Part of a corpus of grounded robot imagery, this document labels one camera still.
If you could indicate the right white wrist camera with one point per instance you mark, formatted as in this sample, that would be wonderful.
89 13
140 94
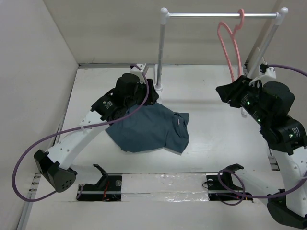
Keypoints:
265 74

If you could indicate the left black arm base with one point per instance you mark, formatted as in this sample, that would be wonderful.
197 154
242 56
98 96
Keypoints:
107 189

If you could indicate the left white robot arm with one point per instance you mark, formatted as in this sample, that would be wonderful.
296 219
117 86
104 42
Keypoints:
56 163

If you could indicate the teal t shirt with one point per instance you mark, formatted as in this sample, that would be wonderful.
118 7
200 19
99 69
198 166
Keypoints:
152 127

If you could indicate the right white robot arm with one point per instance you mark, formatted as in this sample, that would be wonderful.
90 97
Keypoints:
287 140

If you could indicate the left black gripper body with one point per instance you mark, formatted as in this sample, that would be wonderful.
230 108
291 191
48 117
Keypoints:
139 97

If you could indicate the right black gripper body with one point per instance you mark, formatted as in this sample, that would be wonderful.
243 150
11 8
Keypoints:
248 97

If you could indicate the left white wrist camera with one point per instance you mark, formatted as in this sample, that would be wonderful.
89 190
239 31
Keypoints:
139 70

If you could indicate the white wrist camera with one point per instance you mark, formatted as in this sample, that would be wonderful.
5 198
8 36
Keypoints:
139 70
265 74

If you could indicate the white metal clothes rack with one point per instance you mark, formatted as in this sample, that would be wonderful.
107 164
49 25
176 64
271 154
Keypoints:
165 15

